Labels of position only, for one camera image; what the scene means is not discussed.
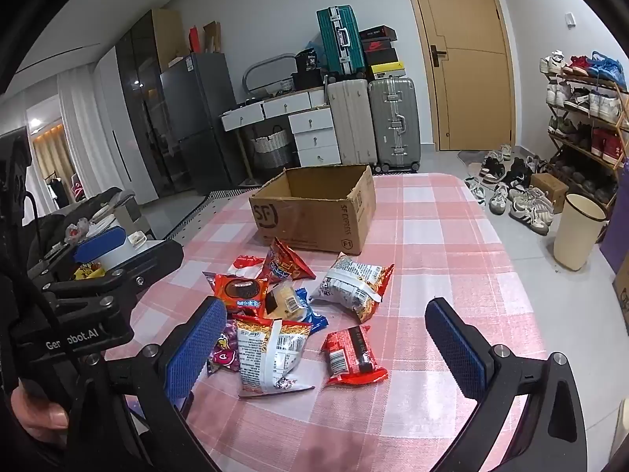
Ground white desk with drawers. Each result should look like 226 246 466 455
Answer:
219 86 342 168

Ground silver suitcase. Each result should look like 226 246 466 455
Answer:
368 77 422 174

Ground wooden shoe rack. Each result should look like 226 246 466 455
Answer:
543 71 629 217

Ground dark glass cabinet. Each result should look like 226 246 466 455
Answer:
115 9 190 197

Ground red black snack packet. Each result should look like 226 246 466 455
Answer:
320 325 389 387

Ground tan wooden door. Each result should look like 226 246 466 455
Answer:
397 0 517 152

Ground woven laundry basket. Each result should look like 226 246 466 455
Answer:
252 125 294 169

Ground dotted rug with striped border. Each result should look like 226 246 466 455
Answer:
189 188 266 229

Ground orange cookie packet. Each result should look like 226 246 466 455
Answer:
204 272 271 318

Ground hanging dark clothes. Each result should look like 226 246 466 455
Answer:
48 176 68 206

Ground teal suitcase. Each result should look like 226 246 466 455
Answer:
316 5 367 79

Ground dark cloth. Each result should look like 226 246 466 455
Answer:
27 201 99 276

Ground rows of assorted shoes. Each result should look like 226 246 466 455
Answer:
539 50 629 165

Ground brown paper bag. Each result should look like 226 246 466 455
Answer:
203 21 222 55

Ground grey arched mirror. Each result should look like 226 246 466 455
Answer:
243 52 298 96

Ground white orange noodle snack bag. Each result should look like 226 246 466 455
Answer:
235 315 315 399
311 252 395 324

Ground yellow cake packet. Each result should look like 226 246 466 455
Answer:
265 280 308 325

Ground purple candy bag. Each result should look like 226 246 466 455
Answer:
206 319 241 377

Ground black round gift box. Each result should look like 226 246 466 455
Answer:
295 48 320 74

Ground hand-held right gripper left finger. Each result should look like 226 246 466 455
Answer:
69 296 229 472

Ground cream trash bin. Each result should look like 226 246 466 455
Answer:
554 193 609 271

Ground person's left hand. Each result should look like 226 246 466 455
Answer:
14 387 70 449

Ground wooden-handled broom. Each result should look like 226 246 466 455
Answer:
238 128 254 180

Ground purple paper bag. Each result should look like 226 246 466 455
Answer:
600 157 629 276

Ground grey refrigerator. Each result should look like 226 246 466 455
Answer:
160 52 245 195

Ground large brown cardboard box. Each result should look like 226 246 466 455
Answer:
612 256 629 330

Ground beige suitcase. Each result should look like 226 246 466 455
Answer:
327 79 378 168

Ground small brown cardboard box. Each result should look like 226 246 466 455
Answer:
530 173 569 212

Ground grey doormat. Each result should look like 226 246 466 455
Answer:
457 149 497 178

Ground red triangular chips bag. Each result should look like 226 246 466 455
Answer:
259 237 318 286

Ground white cabinet with black handle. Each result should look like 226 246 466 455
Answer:
94 45 160 207

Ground pink checkered tablecloth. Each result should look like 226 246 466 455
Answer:
118 172 566 472

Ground pile of loose sneakers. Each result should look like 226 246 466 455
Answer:
464 144 556 236

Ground grey fabric seat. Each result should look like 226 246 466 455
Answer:
93 188 143 237

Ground flat black box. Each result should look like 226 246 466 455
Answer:
291 73 327 92

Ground white curtain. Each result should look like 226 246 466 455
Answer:
56 71 106 202

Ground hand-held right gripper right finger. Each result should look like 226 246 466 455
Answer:
424 297 589 472

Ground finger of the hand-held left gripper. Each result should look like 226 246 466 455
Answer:
49 239 186 306
28 228 127 281

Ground plain black shoebox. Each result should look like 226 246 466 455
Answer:
366 49 401 66

